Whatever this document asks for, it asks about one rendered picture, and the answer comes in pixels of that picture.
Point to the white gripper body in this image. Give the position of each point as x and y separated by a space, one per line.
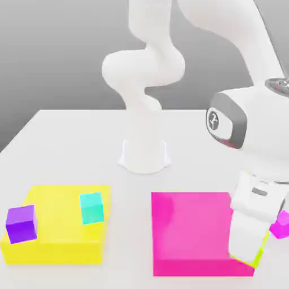
247 234

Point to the small lime cube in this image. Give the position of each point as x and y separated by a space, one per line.
259 255

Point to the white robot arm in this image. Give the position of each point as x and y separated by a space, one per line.
144 67

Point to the small magenta cube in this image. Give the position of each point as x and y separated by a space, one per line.
281 228

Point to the small cyan cube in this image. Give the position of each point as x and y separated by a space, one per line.
92 208

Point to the small purple cube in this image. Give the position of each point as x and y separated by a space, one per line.
21 225

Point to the large pink box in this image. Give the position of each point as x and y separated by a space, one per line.
192 225

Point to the large yellow box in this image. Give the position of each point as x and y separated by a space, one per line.
65 225

